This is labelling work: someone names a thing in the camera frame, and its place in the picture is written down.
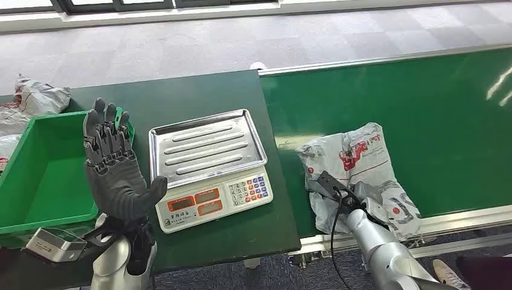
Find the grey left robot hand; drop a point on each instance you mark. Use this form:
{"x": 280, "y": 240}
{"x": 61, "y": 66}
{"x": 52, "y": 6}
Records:
{"x": 114, "y": 180}

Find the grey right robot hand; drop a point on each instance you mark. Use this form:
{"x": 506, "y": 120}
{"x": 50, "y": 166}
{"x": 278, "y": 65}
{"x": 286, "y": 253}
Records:
{"x": 370, "y": 196}

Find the white poly bag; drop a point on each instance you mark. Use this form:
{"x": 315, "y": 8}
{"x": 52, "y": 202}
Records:
{"x": 8, "y": 150}

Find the person's white shoe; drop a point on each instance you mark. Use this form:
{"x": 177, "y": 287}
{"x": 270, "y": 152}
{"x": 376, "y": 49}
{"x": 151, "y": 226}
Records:
{"x": 448, "y": 276}

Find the green conveyor belt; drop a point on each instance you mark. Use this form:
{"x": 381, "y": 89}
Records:
{"x": 420, "y": 104}

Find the crumpled grey poly bag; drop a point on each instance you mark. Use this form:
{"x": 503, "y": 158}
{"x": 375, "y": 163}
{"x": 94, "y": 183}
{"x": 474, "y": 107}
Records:
{"x": 38, "y": 98}

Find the white round conveyor foot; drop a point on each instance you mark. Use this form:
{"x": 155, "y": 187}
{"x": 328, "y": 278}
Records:
{"x": 258, "y": 65}

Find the white scale with steel tray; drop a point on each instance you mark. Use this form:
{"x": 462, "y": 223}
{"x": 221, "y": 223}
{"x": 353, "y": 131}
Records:
{"x": 208, "y": 160}

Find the person's leg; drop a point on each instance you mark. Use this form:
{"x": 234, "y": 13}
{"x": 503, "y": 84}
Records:
{"x": 486, "y": 274}

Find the dark window frame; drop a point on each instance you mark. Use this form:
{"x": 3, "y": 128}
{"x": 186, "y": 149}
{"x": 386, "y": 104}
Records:
{"x": 120, "y": 5}

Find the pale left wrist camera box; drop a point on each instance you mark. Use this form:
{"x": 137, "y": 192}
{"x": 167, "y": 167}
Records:
{"x": 56, "y": 245}

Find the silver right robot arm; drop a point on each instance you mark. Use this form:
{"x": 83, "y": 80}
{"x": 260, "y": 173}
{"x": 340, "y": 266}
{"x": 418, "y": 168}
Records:
{"x": 384, "y": 252}

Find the white table foot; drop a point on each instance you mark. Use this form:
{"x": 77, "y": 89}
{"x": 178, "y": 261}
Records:
{"x": 252, "y": 263}

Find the grey poly mailer red print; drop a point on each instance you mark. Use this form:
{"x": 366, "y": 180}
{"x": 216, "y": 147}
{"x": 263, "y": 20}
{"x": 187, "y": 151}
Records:
{"x": 360, "y": 156}

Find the dark green table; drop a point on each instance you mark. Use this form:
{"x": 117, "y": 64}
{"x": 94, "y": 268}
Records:
{"x": 224, "y": 92}

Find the green plastic crate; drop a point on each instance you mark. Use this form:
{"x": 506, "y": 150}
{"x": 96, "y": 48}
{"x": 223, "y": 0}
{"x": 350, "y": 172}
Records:
{"x": 48, "y": 176}

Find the dark right wrist camera box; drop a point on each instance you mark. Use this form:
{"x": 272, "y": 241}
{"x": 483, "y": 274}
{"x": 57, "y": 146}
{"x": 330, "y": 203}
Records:
{"x": 330, "y": 185}

